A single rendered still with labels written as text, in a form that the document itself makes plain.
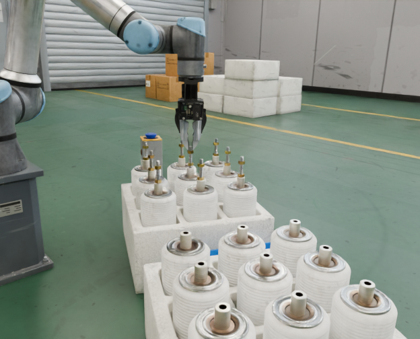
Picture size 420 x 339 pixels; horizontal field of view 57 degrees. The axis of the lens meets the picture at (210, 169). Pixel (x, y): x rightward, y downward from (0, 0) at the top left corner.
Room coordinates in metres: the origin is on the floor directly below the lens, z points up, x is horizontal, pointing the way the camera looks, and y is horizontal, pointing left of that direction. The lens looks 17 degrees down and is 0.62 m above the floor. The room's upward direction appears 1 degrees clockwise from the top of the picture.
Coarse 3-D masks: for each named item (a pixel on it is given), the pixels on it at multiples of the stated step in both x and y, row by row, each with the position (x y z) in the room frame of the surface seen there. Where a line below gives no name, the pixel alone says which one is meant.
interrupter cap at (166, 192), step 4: (152, 188) 1.01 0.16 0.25; (164, 188) 1.01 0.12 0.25; (144, 192) 0.98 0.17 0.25; (148, 192) 0.98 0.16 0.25; (152, 192) 0.99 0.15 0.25; (164, 192) 0.99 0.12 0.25; (168, 192) 0.98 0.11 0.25; (148, 196) 0.95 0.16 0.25; (152, 196) 0.95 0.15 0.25; (156, 196) 0.95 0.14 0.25; (160, 196) 0.95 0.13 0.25; (164, 196) 0.95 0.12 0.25; (168, 196) 0.96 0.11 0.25
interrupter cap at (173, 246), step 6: (174, 240) 0.71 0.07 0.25; (192, 240) 0.71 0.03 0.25; (198, 240) 0.71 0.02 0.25; (168, 246) 0.68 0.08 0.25; (174, 246) 0.68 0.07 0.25; (192, 246) 0.69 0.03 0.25; (198, 246) 0.68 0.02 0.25; (204, 246) 0.68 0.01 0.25; (174, 252) 0.66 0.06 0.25; (180, 252) 0.66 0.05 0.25; (186, 252) 0.66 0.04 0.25; (192, 252) 0.66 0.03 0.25; (198, 252) 0.66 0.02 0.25
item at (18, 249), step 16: (0, 176) 0.95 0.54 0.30; (16, 176) 0.96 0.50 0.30; (32, 176) 0.99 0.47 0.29; (0, 192) 0.94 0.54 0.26; (16, 192) 0.97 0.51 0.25; (32, 192) 1.00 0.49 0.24; (0, 208) 0.94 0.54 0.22; (16, 208) 0.97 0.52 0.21; (32, 208) 1.00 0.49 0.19; (0, 224) 0.94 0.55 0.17; (16, 224) 0.96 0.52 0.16; (32, 224) 0.99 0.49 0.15; (0, 240) 0.93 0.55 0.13; (16, 240) 0.96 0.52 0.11; (32, 240) 0.99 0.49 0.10; (0, 256) 0.93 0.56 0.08; (16, 256) 0.96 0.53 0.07; (32, 256) 0.98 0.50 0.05; (0, 272) 0.92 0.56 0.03; (16, 272) 0.95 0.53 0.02; (32, 272) 0.97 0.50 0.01
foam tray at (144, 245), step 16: (128, 192) 1.17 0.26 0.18; (128, 208) 1.05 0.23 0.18; (176, 208) 1.05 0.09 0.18; (256, 208) 1.07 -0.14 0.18; (128, 224) 1.03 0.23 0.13; (176, 224) 0.94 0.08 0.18; (192, 224) 0.95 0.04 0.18; (208, 224) 0.95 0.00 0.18; (224, 224) 0.96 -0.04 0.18; (240, 224) 0.97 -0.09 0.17; (256, 224) 0.99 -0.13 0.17; (272, 224) 1.00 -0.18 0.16; (128, 240) 1.06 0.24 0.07; (144, 240) 0.89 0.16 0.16; (160, 240) 0.91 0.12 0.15; (208, 240) 0.94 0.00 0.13; (144, 256) 0.89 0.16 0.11; (160, 256) 0.91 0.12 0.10
